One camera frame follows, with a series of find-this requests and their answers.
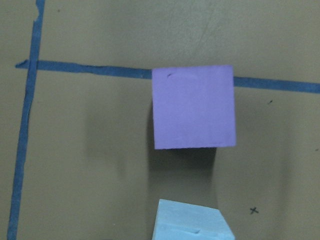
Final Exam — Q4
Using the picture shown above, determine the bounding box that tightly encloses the purple block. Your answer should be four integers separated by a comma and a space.
152, 65, 237, 150

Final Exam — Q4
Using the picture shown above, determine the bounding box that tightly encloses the blue block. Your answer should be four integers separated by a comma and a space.
152, 199, 235, 240

